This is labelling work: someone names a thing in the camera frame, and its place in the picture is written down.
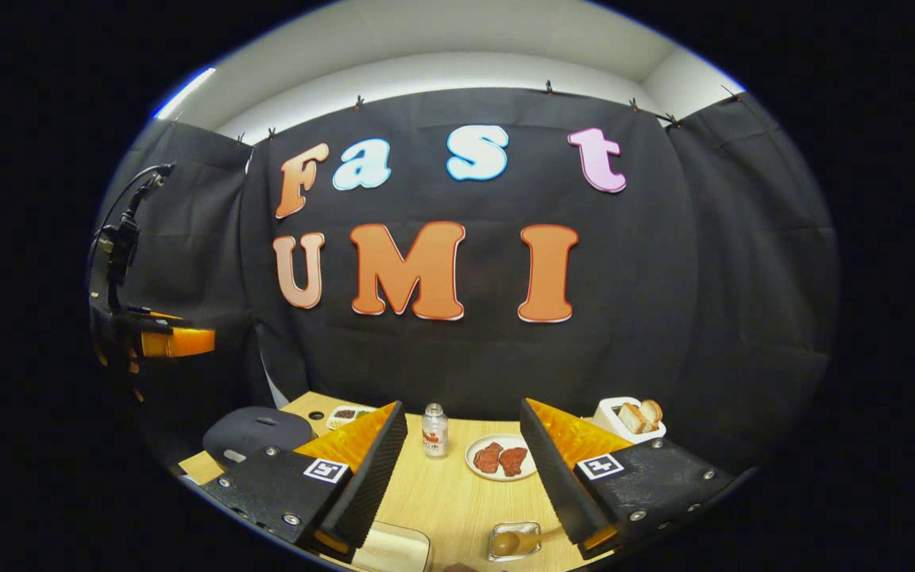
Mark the white toaster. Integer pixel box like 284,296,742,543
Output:
593,396,667,444

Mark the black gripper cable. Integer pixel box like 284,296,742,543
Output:
91,163,176,267

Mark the clear drink bottle red label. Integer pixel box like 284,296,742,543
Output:
422,403,449,458

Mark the silver black rice cooker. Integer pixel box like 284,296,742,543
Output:
203,407,315,471

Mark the wooden spoon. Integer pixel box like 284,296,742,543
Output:
491,524,566,558

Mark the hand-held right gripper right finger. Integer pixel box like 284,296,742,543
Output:
519,397,736,561

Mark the clear plastic rice box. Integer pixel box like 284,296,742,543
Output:
350,520,432,572

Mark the metal wire chopstick holder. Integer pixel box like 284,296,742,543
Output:
487,521,542,563

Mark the white round plate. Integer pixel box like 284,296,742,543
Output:
465,434,538,482

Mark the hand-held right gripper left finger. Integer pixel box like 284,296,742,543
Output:
202,400,409,563

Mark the white divided bean dish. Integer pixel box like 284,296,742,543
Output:
326,405,375,431

